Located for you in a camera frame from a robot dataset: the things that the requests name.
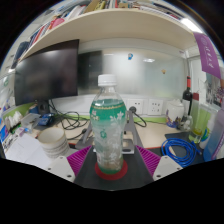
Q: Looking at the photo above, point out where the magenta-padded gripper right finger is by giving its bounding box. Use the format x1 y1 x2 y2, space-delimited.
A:
133 145 184 182

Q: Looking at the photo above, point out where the printed photo sheet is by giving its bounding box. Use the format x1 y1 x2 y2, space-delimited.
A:
204 71 224 108

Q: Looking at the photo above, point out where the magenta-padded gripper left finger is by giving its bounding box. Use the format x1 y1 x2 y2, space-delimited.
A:
45 145 95 183

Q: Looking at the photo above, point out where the black computer monitor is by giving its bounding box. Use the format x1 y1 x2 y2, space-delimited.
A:
13 39 81 116

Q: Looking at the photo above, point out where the flat round red coaster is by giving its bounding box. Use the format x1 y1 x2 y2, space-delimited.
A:
94 159 129 181

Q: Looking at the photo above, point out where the beige shelf with books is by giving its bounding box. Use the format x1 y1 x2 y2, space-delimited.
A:
9 0 201 73

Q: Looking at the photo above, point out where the white paper sheet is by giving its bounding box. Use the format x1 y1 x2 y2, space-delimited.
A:
4 133 51 169

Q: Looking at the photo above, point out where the white wall power socket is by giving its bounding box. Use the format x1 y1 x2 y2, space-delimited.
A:
147 98 164 116
127 98 144 115

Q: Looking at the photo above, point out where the ceiling light panel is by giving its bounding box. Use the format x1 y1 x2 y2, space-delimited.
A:
180 18 203 34

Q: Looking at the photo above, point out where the small blue box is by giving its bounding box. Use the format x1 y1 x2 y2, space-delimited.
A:
37 113 55 127

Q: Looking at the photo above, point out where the purple hanging banner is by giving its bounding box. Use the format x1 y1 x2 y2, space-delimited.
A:
193 32 222 79

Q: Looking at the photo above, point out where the blue coiled cable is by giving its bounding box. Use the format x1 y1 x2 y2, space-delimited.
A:
161 137 203 168

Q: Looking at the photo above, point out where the black plug cable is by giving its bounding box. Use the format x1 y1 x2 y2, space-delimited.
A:
129 106 148 128

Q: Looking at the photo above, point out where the white patterned ceramic mug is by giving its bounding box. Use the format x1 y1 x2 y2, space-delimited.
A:
37 127 70 159

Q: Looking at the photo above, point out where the dark wine bottle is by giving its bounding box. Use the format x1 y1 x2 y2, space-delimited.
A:
182 75 194 116

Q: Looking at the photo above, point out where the black cable bundle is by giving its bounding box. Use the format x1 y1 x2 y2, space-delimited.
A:
49 99 92 141

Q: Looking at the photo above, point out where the black pad under blue cable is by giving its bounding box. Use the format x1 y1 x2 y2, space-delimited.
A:
164 131 208 168

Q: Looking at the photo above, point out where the translucent purple water bottle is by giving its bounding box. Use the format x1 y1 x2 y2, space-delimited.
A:
202 108 224 163

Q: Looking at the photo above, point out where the white round jar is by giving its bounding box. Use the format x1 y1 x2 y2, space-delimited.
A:
165 98 185 129

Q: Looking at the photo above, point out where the clear plastic box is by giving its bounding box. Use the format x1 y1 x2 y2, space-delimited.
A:
20 113 41 129

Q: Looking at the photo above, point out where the green translucent tumbler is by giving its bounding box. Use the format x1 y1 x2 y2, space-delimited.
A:
189 92 209 144

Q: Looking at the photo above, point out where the green-labelled clear drink bottle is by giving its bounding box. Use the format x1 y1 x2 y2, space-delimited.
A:
89 73 128 175

